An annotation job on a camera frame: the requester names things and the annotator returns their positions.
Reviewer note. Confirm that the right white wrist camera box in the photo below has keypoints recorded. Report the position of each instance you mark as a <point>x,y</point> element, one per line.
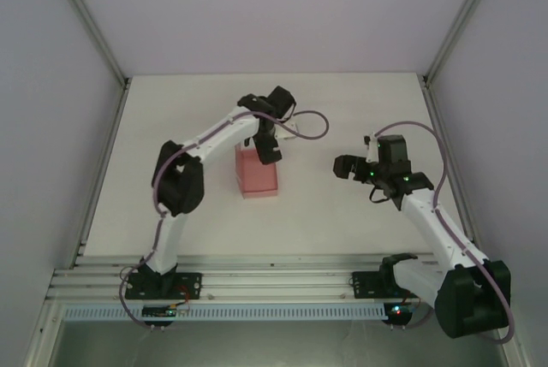
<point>373,149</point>

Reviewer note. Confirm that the aluminium lower frame bar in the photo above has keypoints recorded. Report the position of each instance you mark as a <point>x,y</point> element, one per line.
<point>522,356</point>
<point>43,333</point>

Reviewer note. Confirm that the aluminium frame post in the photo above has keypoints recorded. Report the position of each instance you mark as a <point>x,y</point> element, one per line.
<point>462,16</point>
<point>85,16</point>

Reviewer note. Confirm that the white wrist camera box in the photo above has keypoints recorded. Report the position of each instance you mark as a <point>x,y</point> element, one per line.
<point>373,149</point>
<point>287,132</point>

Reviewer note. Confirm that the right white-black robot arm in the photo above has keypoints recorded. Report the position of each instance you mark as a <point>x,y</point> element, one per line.
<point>466,303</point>

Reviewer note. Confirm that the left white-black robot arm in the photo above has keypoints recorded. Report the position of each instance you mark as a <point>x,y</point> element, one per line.
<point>180,179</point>

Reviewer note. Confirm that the pink paper box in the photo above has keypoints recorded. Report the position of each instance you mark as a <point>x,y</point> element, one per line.
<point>257,179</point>

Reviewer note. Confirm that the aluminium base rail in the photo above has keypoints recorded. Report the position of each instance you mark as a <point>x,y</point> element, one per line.
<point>274,281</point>

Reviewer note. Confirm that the small circuit board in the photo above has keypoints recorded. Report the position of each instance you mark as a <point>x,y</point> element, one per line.
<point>162,310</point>
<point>400,310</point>

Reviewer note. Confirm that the aluminium table side rail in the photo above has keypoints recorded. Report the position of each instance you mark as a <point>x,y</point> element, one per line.
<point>438,127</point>
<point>105,161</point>

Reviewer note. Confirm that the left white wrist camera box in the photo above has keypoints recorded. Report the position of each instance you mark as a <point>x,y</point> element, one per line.
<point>287,132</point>

